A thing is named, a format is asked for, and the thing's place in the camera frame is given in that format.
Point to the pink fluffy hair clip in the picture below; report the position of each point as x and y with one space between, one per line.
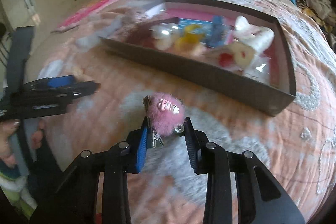
165 117

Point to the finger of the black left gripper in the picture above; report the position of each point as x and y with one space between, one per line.
77 90

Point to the polka dot fabric bow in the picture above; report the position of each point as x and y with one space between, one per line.
125 24

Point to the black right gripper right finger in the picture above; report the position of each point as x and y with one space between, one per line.
191 144

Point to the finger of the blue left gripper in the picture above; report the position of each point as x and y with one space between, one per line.
58 82

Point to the cream cloud claw clip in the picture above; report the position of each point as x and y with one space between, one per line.
249 42

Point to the red cherry earrings bag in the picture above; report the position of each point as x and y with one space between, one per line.
234 56

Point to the yellow rings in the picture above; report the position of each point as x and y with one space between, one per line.
190 38

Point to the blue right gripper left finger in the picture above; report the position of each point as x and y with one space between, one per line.
142 146

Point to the shallow brown cardboard box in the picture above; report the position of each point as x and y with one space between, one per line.
270 99

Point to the white flower earrings card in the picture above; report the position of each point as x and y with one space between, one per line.
259 70

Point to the pink cartoon blanket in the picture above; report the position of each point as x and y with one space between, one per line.
92 8

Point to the mauve banana hair clip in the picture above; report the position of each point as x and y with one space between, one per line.
142 30

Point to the person's left hand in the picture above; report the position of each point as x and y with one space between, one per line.
9 129

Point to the blue rectangular hair clip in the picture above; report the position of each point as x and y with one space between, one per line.
219 32

